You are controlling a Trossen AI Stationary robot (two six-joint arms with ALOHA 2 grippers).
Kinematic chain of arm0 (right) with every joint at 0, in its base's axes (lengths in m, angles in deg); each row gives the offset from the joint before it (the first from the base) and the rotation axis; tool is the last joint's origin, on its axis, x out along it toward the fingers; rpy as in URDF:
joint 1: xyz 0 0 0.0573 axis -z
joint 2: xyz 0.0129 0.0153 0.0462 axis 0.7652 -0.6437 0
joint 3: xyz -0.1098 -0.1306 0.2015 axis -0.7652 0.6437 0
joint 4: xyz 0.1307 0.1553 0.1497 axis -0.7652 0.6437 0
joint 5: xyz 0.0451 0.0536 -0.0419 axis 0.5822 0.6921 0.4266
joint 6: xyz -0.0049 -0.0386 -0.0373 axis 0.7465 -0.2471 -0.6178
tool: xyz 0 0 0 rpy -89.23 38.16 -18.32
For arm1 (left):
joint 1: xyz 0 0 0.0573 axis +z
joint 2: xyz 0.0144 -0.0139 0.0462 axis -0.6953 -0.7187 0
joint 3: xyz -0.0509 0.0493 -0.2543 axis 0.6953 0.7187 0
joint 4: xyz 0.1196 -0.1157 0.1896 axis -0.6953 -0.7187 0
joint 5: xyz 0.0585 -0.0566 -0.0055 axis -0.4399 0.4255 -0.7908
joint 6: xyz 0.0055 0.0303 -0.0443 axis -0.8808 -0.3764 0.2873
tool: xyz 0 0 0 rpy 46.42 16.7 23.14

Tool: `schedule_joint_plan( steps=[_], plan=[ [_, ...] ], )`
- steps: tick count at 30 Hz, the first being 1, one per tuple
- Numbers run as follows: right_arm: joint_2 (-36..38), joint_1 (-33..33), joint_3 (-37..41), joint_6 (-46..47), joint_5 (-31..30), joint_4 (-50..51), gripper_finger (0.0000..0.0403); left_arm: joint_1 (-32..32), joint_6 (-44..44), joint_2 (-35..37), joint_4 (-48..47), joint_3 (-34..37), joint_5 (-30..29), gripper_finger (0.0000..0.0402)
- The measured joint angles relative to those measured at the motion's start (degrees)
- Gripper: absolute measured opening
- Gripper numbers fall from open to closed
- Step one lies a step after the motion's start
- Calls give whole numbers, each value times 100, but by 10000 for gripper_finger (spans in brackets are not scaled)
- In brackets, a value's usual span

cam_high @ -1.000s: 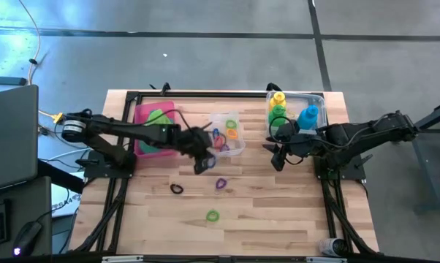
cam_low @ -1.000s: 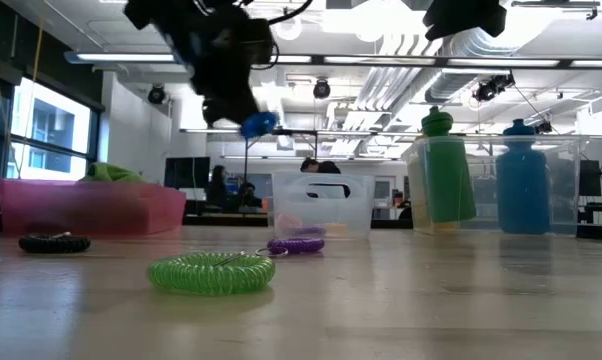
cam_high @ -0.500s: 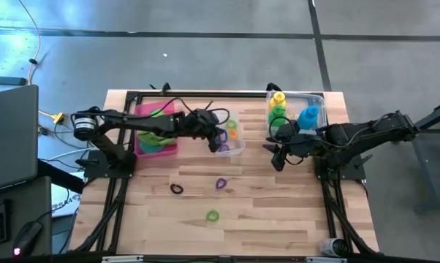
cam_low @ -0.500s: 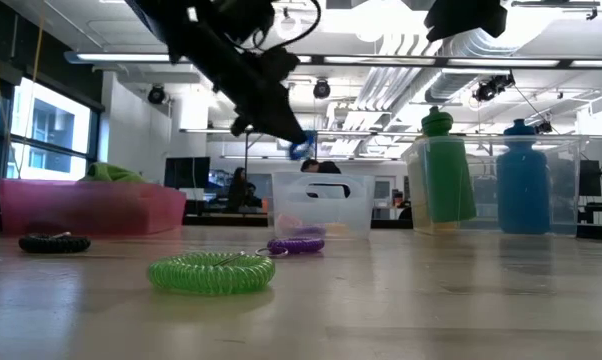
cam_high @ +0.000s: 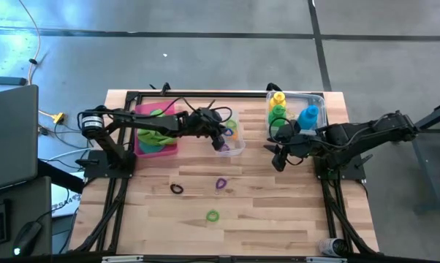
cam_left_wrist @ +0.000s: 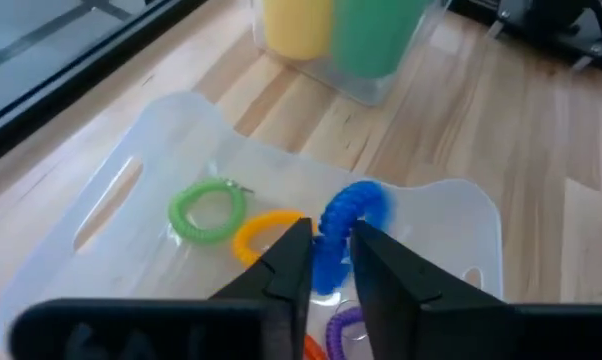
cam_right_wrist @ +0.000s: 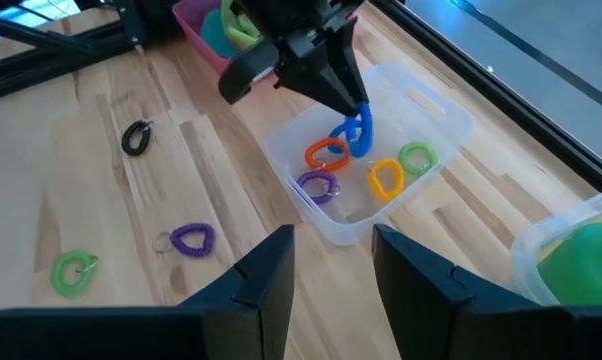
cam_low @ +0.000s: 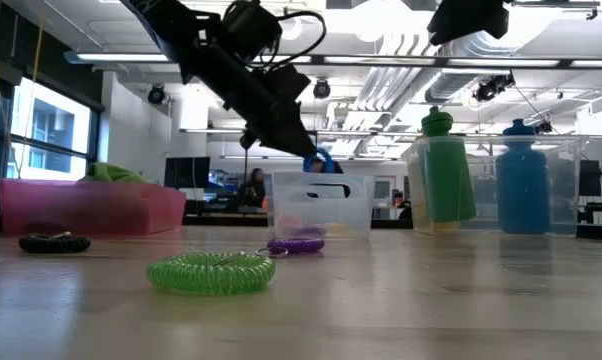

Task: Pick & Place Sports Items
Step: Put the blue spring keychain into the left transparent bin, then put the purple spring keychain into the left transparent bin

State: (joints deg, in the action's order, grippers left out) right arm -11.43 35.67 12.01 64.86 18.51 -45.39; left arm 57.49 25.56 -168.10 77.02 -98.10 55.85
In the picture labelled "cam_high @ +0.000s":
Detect teal microfibre cloth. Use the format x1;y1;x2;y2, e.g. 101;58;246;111
139;141;167;155

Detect yellow cable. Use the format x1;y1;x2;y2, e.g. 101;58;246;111
18;0;66;124

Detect silver aluminium bracket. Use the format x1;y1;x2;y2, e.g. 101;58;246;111
102;255;145;263
306;256;348;263

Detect grey computer monitor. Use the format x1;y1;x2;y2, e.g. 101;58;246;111
0;84;39;194

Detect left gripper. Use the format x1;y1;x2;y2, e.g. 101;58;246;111
186;107;227;152

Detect green sports bottle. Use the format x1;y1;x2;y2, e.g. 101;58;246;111
267;104;288;138

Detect green microfibre cloth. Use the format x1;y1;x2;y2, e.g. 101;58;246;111
137;108;178;147

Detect white drink can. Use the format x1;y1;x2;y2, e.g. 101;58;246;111
317;237;349;258

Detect dark grey desk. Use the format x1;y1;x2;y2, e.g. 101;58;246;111
0;175;54;259

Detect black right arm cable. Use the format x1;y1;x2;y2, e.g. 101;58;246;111
276;116;306;167

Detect black aluminium table frame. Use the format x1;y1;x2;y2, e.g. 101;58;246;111
68;90;382;263

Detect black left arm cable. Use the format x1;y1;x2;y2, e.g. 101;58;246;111
157;96;234;123

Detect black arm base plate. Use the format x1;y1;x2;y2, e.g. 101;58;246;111
314;156;368;182
83;149;137;180

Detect blue sports bottle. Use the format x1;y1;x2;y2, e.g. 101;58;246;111
295;104;320;132

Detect black flat bar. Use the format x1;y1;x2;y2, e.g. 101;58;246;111
0;75;28;87

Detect large clear plastic bin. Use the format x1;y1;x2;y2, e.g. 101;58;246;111
265;91;328;137

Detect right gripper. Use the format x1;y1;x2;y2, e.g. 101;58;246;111
262;122;318;173

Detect black metal stand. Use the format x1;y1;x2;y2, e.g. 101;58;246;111
388;99;440;216

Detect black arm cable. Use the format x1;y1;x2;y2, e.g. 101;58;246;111
157;96;234;123
276;116;306;167

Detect pink plastic tray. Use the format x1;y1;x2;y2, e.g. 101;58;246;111
133;101;180;159

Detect yellow sports bottle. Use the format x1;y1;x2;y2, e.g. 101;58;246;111
268;91;288;113

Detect black computer mouse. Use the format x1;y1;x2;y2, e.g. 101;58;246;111
11;220;43;258

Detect white printed sheet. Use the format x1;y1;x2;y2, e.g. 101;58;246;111
50;181;83;219

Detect small clear plastic bin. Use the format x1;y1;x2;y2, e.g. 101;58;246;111
208;110;247;157

